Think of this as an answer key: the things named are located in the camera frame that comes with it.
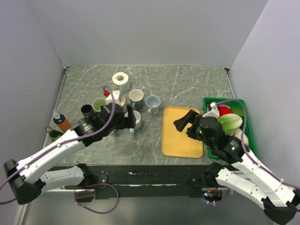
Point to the white paper towel roll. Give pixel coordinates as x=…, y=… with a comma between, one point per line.
x=121, y=82

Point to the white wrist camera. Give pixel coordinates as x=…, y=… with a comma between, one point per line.
x=114, y=95
x=214, y=112

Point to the yellow tray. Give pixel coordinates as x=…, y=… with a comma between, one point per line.
x=175, y=143

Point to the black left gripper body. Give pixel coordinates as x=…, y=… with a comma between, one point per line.
x=128, y=122

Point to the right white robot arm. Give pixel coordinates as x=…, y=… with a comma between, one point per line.
x=278, y=200

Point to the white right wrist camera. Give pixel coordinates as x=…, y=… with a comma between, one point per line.
x=214, y=112

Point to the light blue white mug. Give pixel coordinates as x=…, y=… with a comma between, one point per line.
x=137, y=123

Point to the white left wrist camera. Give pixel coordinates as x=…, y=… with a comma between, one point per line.
x=114, y=95

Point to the green bottle gold cap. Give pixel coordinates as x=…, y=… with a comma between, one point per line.
x=53, y=134

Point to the light green mug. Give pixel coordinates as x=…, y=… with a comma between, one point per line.
x=98, y=103

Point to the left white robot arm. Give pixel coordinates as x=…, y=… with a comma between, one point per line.
x=29, y=177

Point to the orange juice bottle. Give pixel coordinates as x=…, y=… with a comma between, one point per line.
x=61, y=121

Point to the green toy vegetable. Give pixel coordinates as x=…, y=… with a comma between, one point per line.
x=238, y=111

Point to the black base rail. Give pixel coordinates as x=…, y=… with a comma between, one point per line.
x=158, y=180

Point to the grey blue mug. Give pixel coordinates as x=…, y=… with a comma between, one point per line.
x=136, y=98

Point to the cream mug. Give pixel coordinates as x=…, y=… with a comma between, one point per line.
x=124, y=103

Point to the white toy radish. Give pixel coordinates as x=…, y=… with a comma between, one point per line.
x=238, y=134

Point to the green toy cabbage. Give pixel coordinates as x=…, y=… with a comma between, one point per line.
x=230, y=123

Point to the small grey cup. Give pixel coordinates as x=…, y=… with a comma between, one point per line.
x=152, y=102

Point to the red toy pepper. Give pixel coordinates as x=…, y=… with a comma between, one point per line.
x=223, y=110

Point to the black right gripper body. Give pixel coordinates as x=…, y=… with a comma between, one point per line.
x=194, y=132

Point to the dark blue mug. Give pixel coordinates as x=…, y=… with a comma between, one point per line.
x=87, y=111

